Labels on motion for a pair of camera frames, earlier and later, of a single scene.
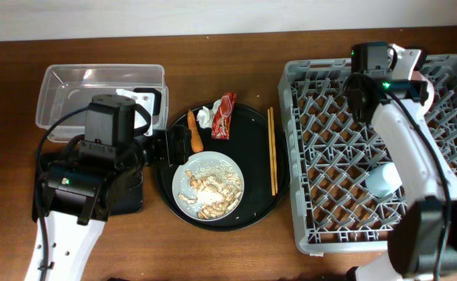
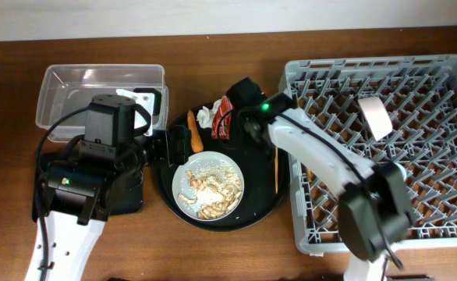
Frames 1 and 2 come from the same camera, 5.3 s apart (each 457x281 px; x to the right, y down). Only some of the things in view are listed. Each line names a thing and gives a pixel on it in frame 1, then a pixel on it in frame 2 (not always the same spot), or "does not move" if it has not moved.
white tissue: (205, 117) does not move
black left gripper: (164, 153) does not move
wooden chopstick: (271, 154) -> (276, 165)
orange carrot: (196, 135) does not move
